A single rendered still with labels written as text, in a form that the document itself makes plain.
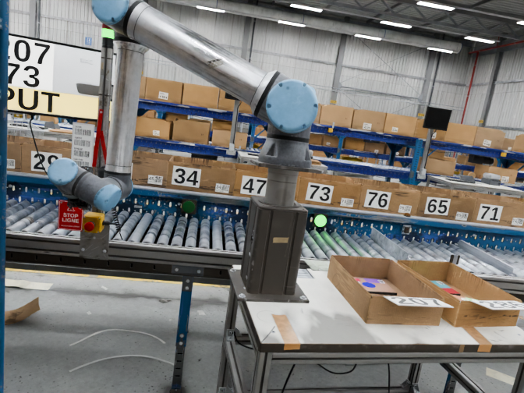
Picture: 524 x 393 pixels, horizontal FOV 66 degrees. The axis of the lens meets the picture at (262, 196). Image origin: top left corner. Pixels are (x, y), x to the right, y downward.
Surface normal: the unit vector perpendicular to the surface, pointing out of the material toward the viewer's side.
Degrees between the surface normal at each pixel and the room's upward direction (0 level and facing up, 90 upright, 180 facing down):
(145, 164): 90
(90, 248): 90
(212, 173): 91
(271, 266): 90
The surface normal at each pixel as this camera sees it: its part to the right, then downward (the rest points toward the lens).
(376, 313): 0.18, 0.23
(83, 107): 0.46, 0.17
